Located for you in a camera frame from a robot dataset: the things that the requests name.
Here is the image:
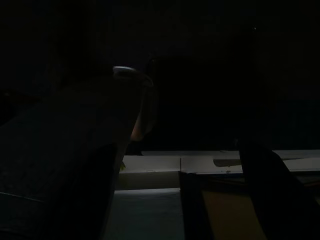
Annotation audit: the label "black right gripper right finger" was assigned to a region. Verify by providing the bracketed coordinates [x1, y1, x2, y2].
[238, 140, 320, 240]

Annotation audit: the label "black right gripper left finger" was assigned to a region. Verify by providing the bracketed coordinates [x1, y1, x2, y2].
[57, 143, 119, 240]

